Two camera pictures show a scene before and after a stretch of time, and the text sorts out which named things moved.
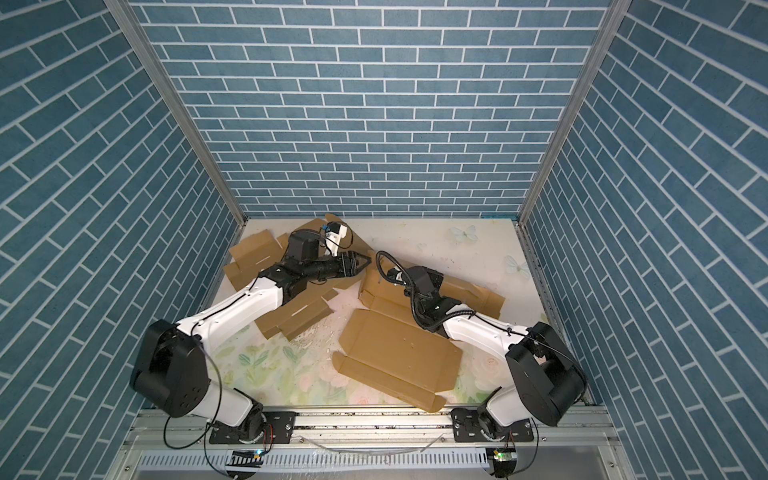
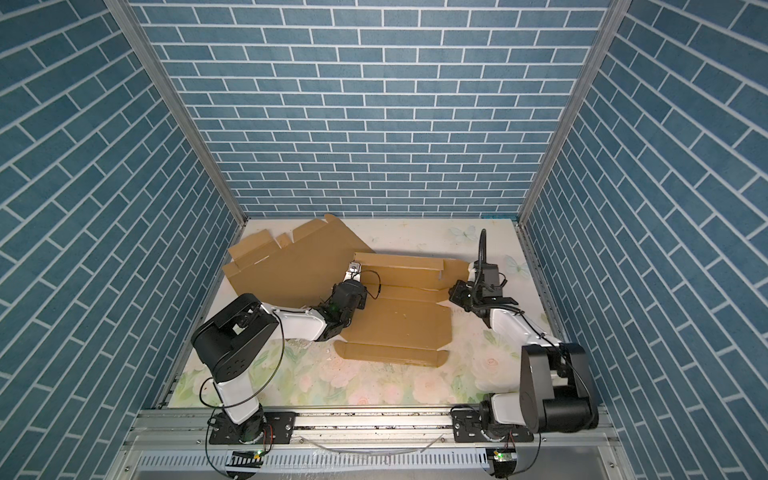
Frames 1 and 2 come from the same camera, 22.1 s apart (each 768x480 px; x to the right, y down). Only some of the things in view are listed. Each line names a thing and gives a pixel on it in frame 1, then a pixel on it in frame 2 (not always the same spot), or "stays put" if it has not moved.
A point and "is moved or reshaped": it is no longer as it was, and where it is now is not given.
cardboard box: [303, 305] stays put
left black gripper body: [326, 267] → [361, 303]
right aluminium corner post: [613, 17] stays put
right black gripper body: [438, 279] → [465, 296]
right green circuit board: [505, 454] stays put
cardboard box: [387, 346] is moved or reshaped
